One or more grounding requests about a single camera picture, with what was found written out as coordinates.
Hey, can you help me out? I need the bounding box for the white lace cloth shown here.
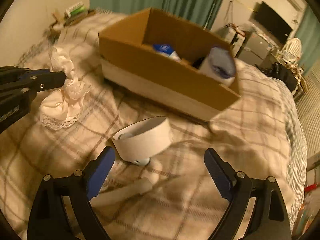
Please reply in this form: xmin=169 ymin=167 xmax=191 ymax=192
xmin=40 ymin=47 xmax=91 ymax=131

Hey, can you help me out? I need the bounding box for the white tube stick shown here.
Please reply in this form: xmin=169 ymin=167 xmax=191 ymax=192
xmin=90 ymin=178 xmax=153 ymax=207

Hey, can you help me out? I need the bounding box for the white tape roll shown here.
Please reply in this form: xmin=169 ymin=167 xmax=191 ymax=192
xmin=112 ymin=116 xmax=172 ymax=166

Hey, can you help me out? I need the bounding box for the brown cardboard box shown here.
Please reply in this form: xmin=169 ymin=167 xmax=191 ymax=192
xmin=98 ymin=8 xmax=240 ymax=122

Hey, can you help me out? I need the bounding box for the blue tissue pack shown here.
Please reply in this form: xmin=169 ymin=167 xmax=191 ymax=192
xmin=152 ymin=44 xmax=181 ymax=61

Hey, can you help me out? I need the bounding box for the green white packet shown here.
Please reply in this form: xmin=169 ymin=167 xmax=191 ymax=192
xmin=64 ymin=2 xmax=87 ymax=18

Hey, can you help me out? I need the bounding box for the beige plaid blanket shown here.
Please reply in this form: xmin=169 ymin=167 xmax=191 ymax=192
xmin=1 ymin=13 xmax=307 ymax=239

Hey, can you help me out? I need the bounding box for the grey mini fridge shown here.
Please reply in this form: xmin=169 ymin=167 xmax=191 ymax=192
xmin=236 ymin=31 xmax=278 ymax=66

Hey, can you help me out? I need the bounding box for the round white vanity mirror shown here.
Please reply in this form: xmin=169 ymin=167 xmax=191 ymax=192
xmin=282 ymin=37 xmax=302 ymax=63

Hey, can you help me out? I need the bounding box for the black wall television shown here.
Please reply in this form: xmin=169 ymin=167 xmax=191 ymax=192
xmin=253 ymin=2 xmax=292 ymax=45

